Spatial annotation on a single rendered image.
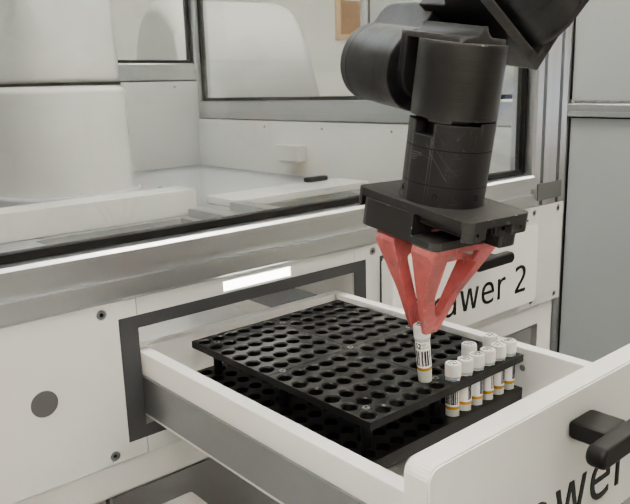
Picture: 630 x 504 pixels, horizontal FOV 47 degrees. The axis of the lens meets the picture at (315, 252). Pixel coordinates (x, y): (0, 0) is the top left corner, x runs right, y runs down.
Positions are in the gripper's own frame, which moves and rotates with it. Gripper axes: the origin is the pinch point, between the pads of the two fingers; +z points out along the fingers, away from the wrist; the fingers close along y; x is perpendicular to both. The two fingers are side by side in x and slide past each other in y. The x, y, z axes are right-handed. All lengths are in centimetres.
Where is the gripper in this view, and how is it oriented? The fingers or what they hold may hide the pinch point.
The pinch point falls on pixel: (424, 319)
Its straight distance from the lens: 53.4
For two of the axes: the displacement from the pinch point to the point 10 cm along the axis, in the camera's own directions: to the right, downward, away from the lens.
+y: -6.3, -3.0, 7.2
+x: -7.7, 1.5, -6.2
